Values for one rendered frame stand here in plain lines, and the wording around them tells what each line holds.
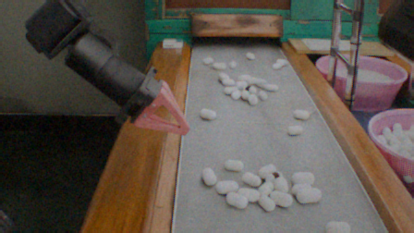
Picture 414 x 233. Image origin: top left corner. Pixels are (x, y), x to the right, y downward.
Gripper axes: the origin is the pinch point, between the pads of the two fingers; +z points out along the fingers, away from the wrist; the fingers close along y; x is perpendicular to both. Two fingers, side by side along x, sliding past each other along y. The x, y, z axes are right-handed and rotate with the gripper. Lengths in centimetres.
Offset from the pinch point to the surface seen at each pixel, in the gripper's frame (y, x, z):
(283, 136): 17.8, -3.9, 20.0
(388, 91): 45, -25, 45
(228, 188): -2.8, 2.3, 10.6
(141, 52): 171, 48, -8
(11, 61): 171, 102, -67
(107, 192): -6.4, 12.6, -3.6
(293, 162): 7.6, -4.1, 20.4
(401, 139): 16.9, -19.5, 39.4
